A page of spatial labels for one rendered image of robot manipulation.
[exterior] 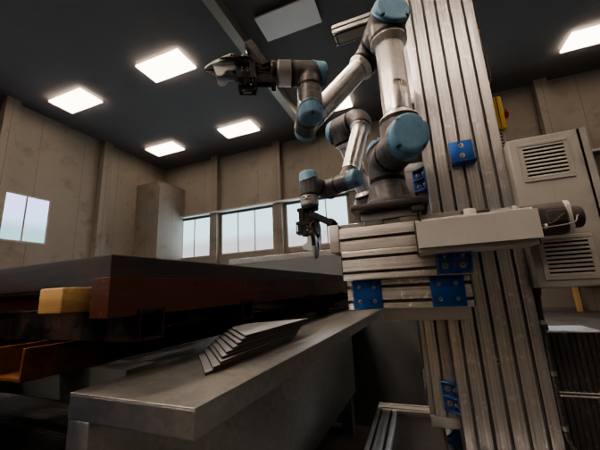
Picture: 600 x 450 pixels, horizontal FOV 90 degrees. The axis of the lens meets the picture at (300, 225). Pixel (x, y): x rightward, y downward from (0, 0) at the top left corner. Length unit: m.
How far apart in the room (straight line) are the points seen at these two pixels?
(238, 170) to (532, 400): 11.31
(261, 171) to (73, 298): 10.86
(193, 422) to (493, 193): 1.07
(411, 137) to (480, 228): 0.30
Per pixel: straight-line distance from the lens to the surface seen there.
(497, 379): 1.18
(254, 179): 11.38
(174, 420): 0.40
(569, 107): 11.14
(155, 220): 11.93
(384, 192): 0.98
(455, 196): 1.17
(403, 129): 0.91
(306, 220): 1.18
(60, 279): 0.70
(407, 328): 1.95
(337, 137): 1.55
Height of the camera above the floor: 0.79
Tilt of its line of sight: 12 degrees up
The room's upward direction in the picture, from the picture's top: 3 degrees counter-clockwise
